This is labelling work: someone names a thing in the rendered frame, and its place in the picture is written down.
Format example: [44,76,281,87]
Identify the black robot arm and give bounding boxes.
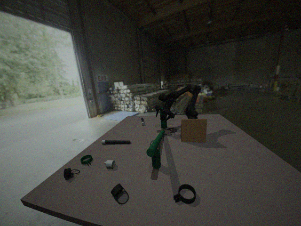
[158,85,201,119]

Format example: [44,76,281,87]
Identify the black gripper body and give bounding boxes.
[155,104,175,118]

